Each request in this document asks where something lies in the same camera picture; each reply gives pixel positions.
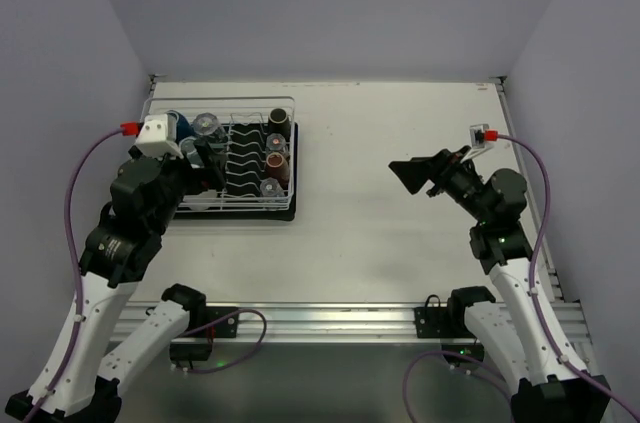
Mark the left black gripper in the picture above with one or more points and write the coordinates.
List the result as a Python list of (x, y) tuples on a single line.
[(201, 163)]

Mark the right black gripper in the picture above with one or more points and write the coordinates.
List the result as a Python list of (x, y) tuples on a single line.
[(437, 174)]

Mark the large clear glass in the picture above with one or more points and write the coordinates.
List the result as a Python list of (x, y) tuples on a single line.
[(207, 126)]

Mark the dark blue mug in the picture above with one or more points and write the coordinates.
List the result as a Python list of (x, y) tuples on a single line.
[(183, 128)]

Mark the clear small glass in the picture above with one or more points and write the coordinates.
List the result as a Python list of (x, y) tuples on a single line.
[(277, 143), (271, 191)]

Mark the white mug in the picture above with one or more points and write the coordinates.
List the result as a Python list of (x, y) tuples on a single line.
[(187, 146)]

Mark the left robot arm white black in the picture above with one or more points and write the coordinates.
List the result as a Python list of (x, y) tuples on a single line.
[(82, 381)]

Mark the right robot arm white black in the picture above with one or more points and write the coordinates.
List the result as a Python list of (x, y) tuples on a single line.
[(547, 380)]

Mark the brown cup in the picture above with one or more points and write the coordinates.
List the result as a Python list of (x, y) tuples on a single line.
[(277, 167)]

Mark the black cup beige rim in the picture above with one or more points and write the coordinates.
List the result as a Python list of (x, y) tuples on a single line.
[(279, 122)]

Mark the white wire dish rack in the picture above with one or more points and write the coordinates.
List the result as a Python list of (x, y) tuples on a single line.
[(228, 110)]

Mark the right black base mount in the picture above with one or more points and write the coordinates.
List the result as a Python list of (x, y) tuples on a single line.
[(433, 320)]

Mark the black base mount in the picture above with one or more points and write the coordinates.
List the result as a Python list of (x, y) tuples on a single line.
[(206, 324), (433, 320)]

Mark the aluminium mounting rail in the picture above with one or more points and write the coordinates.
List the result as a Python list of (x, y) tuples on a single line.
[(386, 323)]

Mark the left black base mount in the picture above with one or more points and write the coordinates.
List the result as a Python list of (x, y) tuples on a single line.
[(206, 324)]

